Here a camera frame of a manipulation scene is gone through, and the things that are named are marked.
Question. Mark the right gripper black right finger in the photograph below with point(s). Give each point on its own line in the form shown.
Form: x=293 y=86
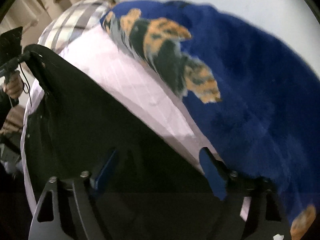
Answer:
x=250 y=208

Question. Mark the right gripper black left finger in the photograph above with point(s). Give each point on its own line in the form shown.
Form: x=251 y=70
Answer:
x=68 y=209

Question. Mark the black pants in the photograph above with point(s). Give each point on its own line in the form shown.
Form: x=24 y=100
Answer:
x=153 y=193

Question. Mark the person's left hand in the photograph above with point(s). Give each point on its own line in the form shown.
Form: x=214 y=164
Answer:
x=14 y=87

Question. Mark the beige wooden headboard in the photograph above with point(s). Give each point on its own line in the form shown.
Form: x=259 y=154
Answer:
x=34 y=16

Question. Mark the pink purple checked bedsheet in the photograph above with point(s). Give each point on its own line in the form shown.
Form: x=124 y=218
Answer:
x=92 y=71

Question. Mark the grey plaid pillow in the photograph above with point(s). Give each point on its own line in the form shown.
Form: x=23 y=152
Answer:
x=72 y=23

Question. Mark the blue floral plush blanket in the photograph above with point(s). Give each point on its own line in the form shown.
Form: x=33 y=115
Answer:
x=251 y=96

